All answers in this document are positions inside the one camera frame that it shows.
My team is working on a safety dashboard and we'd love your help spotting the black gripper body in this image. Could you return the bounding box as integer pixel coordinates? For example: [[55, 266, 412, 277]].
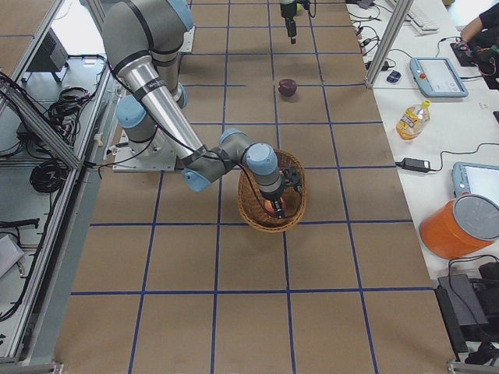
[[270, 196, 286, 213], [279, 0, 297, 19]]

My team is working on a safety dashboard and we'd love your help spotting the red yellow apple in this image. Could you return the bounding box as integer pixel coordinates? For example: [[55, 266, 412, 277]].
[[264, 198, 286, 217]]

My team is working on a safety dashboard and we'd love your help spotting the dark red apple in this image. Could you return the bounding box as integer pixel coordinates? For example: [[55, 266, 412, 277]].
[[278, 78, 298, 97]]

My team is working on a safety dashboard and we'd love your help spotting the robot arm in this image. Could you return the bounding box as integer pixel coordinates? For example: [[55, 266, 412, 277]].
[[102, 1, 285, 217]]

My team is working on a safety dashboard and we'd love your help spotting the woven wicker basket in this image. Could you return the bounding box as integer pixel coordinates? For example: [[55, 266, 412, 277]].
[[237, 150, 308, 233]]

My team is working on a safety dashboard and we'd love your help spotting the blue computer mouse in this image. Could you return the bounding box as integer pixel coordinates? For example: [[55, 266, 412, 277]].
[[386, 70, 402, 83]]

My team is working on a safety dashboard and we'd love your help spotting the white keyboard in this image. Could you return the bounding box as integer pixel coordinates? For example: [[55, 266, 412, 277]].
[[406, 1, 440, 34]]

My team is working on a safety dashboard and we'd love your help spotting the black power adapter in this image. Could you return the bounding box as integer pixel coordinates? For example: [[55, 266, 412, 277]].
[[395, 157, 431, 173]]

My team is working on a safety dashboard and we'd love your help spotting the teach pendant far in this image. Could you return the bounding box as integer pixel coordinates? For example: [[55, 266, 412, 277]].
[[409, 58, 469, 98]]

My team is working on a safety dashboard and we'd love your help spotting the teach pendant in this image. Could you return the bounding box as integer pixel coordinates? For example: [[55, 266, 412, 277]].
[[451, 162, 498, 203], [409, 58, 469, 98]]

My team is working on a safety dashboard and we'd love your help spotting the orange juice bottle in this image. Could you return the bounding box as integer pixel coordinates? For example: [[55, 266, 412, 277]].
[[395, 100, 431, 141]]

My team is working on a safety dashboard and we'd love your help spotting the teach pendant near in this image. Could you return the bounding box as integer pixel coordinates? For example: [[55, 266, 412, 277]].
[[451, 162, 498, 203]]

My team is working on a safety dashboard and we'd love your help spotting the orange cylindrical container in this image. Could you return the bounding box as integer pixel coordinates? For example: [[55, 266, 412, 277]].
[[419, 194, 498, 259]]

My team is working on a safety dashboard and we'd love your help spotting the black equipment box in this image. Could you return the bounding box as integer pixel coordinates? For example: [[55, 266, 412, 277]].
[[434, 274, 498, 366]]

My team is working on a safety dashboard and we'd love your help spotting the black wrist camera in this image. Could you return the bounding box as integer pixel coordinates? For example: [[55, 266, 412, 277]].
[[281, 166, 303, 195]]

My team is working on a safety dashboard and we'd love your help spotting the aluminium frame post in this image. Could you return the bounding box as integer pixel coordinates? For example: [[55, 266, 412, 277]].
[[365, 0, 413, 89]]

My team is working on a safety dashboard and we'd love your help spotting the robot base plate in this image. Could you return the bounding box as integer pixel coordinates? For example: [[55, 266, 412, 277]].
[[112, 130, 177, 172]]

